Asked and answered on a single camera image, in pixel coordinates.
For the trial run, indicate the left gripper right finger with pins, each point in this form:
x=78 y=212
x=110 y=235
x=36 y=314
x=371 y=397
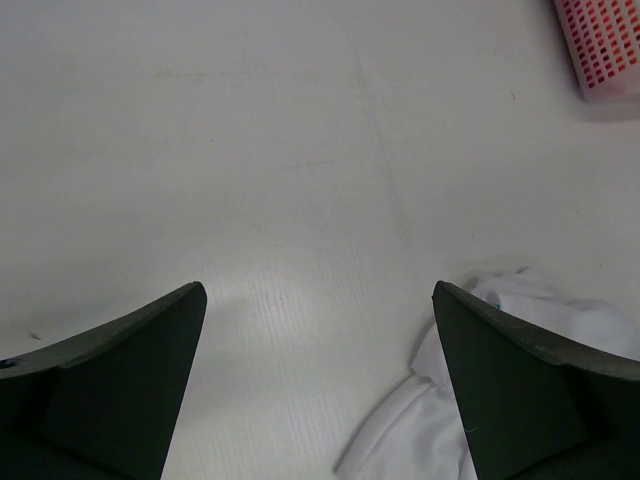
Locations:
x=534 y=404

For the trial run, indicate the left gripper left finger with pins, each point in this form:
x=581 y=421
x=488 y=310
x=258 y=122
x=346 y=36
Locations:
x=102 y=404

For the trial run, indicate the white t shirt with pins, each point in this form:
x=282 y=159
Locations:
x=416 y=431

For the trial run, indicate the white plastic basket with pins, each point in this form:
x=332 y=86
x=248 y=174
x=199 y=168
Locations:
x=602 y=37

